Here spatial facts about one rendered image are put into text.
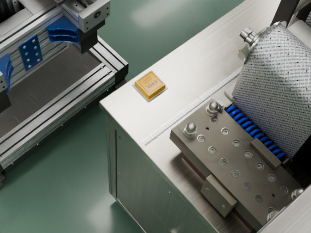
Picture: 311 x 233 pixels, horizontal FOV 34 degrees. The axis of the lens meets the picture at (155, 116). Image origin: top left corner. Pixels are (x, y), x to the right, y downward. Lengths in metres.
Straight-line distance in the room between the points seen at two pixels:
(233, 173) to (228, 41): 0.54
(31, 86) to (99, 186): 0.57
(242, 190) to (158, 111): 0.39
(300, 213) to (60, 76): 1.89
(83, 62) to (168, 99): 0.97
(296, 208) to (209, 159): 0.71
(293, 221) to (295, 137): 0.68
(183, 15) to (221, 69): 1.31
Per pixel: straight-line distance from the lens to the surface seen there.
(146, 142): 1.51
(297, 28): 1.40
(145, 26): 2.88
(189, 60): 1.67
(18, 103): 2.40
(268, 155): 1.39
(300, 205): 0.69
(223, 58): 1.70
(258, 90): 1.34
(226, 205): 1.38
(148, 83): 1.58
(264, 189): 1.37
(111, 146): 1.78
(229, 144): 1.40
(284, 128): 1.36
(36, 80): 2.45
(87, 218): 2.37
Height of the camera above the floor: 2.28
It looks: 62 degrees down
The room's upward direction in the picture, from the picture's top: 8 degrees clockwise
